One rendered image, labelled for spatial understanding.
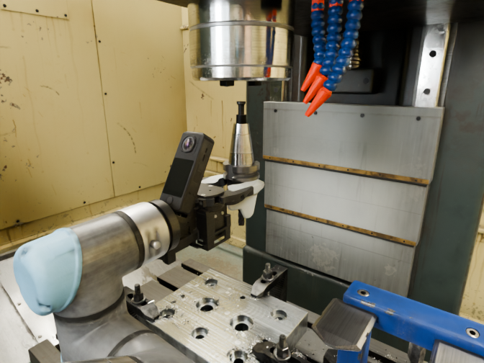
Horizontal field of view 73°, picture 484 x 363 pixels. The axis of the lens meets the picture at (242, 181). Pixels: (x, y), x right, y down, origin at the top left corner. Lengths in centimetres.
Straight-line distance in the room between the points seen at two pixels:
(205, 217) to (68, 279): 19
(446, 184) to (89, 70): 132
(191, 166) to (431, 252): 72
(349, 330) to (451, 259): 63
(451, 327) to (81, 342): 38
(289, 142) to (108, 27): 95
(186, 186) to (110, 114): 115
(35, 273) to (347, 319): 32
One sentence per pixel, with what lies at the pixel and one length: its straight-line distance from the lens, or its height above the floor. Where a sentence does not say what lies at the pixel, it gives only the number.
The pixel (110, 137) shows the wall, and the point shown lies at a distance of 157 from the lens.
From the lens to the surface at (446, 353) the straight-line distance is 41.
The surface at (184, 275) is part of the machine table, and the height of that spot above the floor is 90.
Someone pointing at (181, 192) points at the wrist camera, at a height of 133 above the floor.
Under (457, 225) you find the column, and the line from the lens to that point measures 96.
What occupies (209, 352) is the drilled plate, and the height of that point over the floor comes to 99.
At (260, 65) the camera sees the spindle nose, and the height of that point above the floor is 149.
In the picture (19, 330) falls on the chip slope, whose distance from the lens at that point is 132.
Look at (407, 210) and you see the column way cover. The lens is 93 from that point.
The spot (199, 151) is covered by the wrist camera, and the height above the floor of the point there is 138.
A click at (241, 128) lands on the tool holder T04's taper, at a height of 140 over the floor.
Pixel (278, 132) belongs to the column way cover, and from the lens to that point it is 101.
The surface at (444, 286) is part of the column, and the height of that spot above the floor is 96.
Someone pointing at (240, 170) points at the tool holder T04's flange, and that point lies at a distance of 53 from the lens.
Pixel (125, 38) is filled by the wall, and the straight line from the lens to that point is 163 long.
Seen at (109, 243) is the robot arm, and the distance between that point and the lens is 38.
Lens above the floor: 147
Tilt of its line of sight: 17 degrees down
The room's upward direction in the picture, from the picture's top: straight up
